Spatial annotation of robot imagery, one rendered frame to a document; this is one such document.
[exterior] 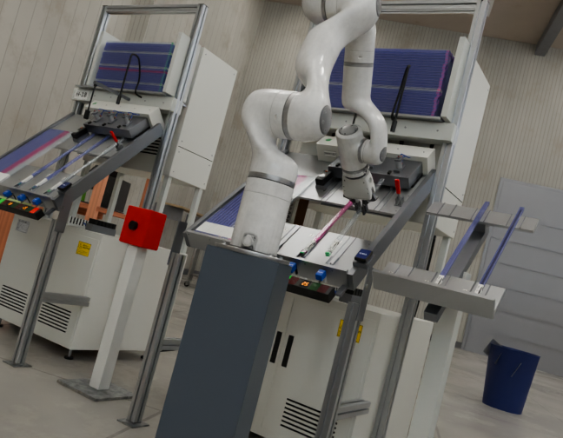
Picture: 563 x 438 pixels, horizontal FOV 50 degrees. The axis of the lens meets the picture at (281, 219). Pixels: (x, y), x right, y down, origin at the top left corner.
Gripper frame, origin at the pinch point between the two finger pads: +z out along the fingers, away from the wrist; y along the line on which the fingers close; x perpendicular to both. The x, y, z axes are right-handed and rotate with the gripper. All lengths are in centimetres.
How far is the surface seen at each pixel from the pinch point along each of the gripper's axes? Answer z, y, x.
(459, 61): -20, -18, -67
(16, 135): 142, 487, -201
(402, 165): 4.5, -4.4, -31.6
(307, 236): 4.9, 15.9, 13.1
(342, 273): 1.3, -4.5, 29.8
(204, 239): 3, 51, 25
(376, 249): 5.3, -9.5, 13.6
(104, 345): 48, 101, 52
